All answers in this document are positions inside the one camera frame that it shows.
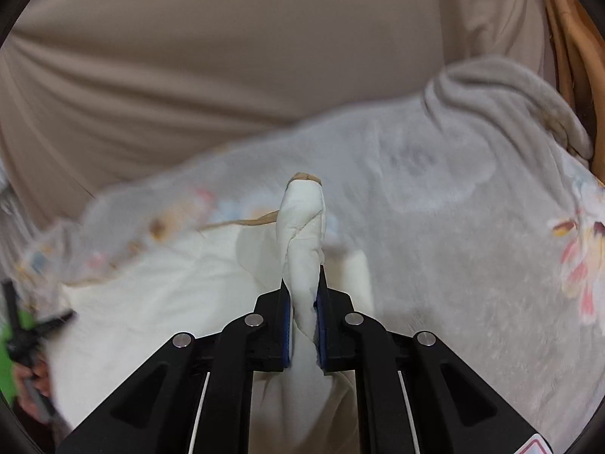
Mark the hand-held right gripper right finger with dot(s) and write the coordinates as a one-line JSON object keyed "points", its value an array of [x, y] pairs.
{"points": [[322, 335]]}

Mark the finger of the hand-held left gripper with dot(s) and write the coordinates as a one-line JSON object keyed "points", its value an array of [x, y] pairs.
{"points": [[54, 321]]}

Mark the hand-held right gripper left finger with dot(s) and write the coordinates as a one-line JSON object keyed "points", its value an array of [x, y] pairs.
{"points": [[283, 335]]}

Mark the cream quilted jacket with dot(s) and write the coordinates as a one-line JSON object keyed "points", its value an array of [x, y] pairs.
{"points": [[165, 293]]}

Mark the person's left hand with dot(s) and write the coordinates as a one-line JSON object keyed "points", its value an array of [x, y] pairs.
{"points": [[37, 380]]}

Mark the green pillow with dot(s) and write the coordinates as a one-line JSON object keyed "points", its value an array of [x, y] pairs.
{"points": [[4, 369]]}

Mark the grey floral blanket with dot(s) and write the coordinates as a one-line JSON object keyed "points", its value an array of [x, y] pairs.
{"points": [[449, 227]]}

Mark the beige hanging sheet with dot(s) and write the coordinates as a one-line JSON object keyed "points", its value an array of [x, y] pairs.
{"points": [[212, 66]]}

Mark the orange hanging cloth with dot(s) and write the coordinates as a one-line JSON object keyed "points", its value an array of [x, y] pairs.
{"points": [[572, 56]]}

